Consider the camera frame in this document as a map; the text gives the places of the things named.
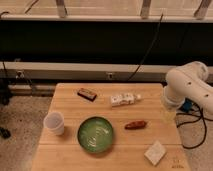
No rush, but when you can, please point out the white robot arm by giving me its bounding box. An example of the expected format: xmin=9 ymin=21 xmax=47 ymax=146
xmin=162 ymin=61 xmax=213 ymax=114

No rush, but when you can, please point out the white plastic bottle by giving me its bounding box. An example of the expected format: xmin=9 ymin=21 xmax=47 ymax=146
xmin=110 ymin=93 xmax=141 ymax=107

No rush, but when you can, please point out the dark red eraser block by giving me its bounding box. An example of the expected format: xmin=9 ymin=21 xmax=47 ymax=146
xmin=77 ymin=88 xmax=97 ymax=101

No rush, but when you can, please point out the green bowl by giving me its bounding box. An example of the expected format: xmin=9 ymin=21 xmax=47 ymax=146
xmin=77 ymin=116 xmax=114 ymax=154

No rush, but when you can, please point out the white plastic cup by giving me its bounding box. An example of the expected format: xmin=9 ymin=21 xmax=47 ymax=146
xmin=43 ymin=112 xmax=64 ymax=136

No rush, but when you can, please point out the blue box on floor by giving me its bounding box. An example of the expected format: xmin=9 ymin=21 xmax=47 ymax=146
xmin=180 ymin=99 xmax=192 ymax=112

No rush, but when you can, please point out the white sponge block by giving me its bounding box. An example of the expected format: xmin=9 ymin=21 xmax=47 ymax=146
xmin=144 ymin=141 xmax=166 ymax=166

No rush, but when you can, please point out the black object on floor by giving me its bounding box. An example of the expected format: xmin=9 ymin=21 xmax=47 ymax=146
xmin=0 ymin=127 xmax=11 ymax=139

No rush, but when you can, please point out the wall power outlet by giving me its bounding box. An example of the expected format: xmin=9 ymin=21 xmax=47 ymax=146
xmin=106 ymin=72 xmax=114 ymax=80

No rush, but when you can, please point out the black power cable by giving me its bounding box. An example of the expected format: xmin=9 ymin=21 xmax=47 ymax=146
xmin=126 ymin=13 xmax=165 ymax=82

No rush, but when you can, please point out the black floor cable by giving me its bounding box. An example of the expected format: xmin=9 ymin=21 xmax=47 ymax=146
xmin=175 ymin=102 xmax=213 ymax=150

